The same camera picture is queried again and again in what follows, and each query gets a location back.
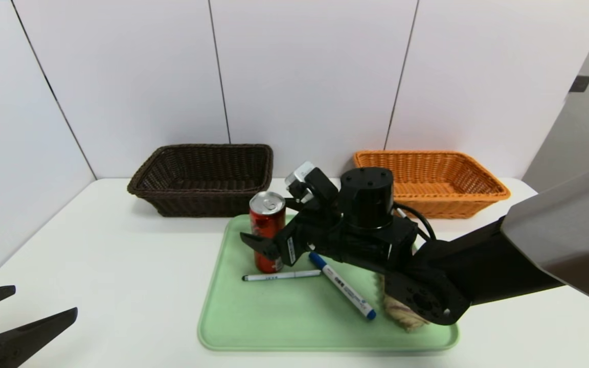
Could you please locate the white marker with blue cap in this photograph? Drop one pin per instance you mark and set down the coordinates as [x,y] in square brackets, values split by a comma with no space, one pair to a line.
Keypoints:
[348,291]

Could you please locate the orange wicker basket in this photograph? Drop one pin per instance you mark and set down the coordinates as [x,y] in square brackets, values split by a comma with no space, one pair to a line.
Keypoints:
[448,204]

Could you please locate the striped bread loaf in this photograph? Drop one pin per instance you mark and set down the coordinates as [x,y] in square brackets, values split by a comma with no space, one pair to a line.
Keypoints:
[402,318]

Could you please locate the white stylus pen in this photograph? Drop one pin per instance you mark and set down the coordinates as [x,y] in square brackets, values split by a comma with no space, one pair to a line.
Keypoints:
[279,275]

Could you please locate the dark brown wicker basket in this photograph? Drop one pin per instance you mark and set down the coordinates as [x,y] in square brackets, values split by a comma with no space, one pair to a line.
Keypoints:
[197,202]

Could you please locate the red soda can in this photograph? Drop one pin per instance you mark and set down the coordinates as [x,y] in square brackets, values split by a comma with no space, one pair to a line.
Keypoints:
[266,220]

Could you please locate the black wall bracket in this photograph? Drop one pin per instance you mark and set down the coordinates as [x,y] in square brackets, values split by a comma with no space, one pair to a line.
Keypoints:
[580,83]

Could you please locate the light green plastic tray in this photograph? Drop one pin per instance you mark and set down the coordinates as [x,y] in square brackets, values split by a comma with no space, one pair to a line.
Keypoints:
[284,322]

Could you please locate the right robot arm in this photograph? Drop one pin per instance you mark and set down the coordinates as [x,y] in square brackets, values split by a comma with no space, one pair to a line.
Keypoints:
[478,276]

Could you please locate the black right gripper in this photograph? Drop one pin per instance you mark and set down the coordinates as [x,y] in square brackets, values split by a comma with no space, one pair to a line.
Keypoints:
[290,249]

